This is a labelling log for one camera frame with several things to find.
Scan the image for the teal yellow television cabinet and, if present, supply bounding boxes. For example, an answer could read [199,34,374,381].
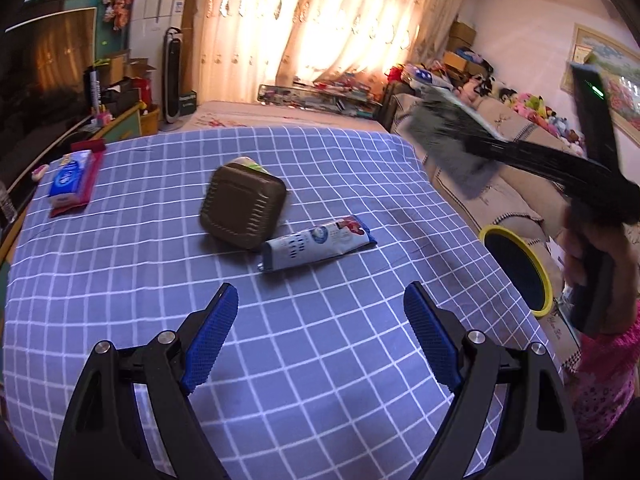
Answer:
[0,102,144,262]

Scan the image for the pale green white pack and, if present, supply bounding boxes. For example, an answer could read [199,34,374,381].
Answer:
[223,155,275,177]

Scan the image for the blue tissue pack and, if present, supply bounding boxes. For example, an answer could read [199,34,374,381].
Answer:
[48,149,95,209]

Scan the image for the white standing air conditioner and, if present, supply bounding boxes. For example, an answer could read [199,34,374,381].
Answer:
[127,0,194,107]

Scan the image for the red cloth pouch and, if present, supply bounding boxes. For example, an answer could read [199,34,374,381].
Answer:
[48,138,107,219]

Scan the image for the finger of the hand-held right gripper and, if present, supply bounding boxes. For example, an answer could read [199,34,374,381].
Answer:
[462,132,627,197]

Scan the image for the framed wall picture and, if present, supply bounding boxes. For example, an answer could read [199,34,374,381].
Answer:
[559,24,640,149]

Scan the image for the person's right hand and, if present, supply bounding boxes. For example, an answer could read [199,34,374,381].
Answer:
[558,205,636,287]

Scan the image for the beige floral floor rug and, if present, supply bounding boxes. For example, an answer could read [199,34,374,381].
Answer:
[192,99,389,134]

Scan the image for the open cardboard boxes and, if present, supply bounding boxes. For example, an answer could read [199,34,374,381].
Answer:
[97,49,157,112]

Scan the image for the beige sofa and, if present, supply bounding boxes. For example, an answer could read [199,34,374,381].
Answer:
[382,85,640,377]

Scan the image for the small yellow basket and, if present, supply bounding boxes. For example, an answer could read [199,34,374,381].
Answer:
[139,104,161,136]

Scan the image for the large flat screen television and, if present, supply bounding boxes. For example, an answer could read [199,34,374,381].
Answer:
[0,7,97,177]

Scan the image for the stacked cardboard boxes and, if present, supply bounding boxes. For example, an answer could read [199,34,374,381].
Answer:
[442,20,494,74]

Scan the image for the yellow rimmed black trash bin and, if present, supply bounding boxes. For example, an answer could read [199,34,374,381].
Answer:
[477,225,554,317]

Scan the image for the blue white snack wrapper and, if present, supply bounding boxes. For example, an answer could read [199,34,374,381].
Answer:
[257,215,377,274]

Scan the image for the row of plush toys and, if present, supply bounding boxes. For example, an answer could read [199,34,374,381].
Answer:
[450,71,587,157]

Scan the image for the cream embroidered curtain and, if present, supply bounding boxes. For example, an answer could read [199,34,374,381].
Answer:
[187,0,474,112]

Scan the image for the blue checked tablecloth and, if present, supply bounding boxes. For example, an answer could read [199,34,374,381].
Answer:
[0,126,552,480]

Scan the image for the low glass table with books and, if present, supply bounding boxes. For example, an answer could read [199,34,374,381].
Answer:
[257,74,386,121]

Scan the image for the brown plastic food container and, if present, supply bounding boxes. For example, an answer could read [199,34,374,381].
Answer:
[199,162,289,251]

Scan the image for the black shuttlecock tube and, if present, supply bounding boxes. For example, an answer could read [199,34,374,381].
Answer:
[82,67,104,116]

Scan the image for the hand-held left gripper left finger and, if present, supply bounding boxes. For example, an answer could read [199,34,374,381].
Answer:
[54,282,239,480]

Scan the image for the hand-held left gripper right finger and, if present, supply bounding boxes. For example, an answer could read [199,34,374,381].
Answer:
[403,281,586,480]

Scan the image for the black tower fan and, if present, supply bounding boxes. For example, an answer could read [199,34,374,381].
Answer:
[162,26,185,125]

